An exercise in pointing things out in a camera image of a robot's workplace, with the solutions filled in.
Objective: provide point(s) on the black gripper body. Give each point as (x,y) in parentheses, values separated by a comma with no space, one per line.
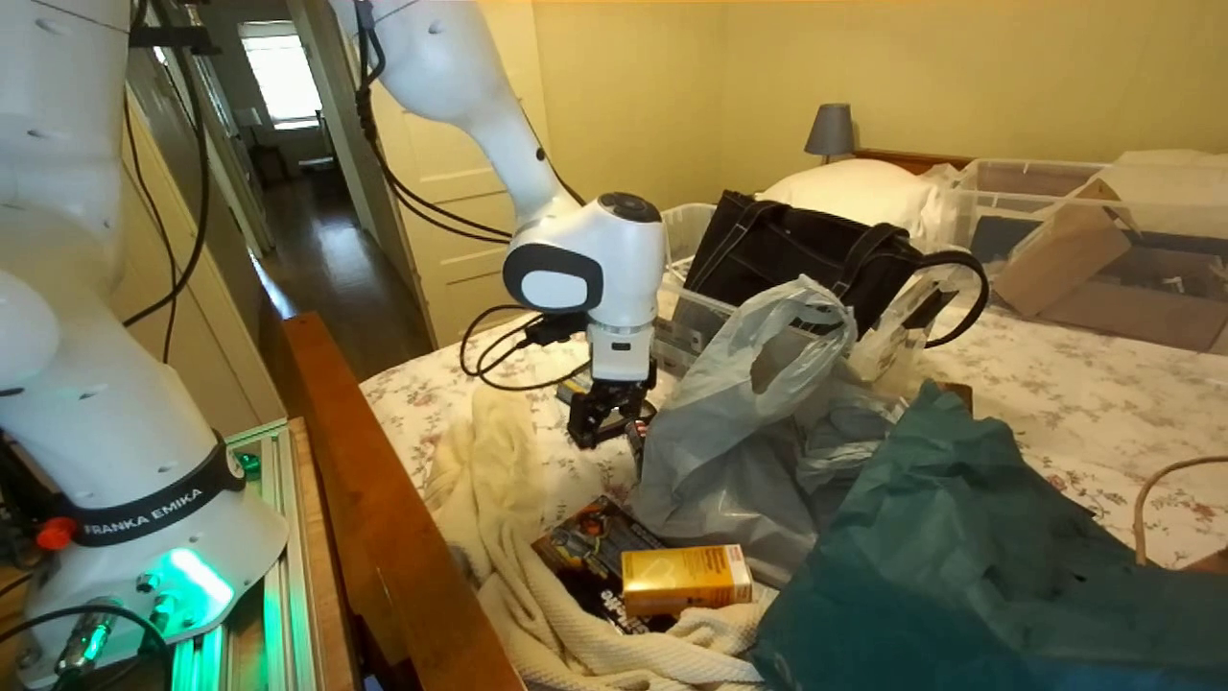
(621,397)

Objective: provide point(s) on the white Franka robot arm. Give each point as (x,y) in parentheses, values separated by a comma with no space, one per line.
(447,63)

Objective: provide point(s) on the grey plastic shopping bag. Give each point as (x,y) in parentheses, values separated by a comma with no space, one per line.
(753,422)

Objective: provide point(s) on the clear plastic bin with label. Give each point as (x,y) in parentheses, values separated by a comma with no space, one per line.
(696,329)

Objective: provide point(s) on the cream towel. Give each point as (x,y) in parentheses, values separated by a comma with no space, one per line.
(511,512)

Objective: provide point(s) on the yellow cardboard box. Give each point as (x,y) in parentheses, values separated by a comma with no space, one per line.
(686,576)

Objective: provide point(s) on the white panel door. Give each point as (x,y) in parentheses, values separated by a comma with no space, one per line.
(447,269)

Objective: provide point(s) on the wooden bed footboard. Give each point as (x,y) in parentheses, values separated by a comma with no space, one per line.
(369,539)

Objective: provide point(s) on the white pillow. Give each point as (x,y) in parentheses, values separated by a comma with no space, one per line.
(859,192)

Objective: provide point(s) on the grey bedside lamp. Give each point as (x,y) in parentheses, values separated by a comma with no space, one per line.
(831,130)

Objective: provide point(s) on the teal cloth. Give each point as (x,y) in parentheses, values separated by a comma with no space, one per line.
(971,549)

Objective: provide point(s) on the green lit robot platform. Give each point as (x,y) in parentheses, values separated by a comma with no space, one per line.
(275,614)

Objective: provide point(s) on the wooden headboard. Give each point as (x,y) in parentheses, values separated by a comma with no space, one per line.
(906,159)

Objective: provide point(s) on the large clear storage bin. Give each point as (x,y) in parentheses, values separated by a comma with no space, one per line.
(1022,179)

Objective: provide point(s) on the brown cardboard box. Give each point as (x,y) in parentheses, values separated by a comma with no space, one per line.
(1060,256)

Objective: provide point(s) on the hallway window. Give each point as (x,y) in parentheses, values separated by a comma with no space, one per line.
(281,78)

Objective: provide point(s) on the floral bedsheet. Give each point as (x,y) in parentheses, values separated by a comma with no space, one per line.
(1100,397)

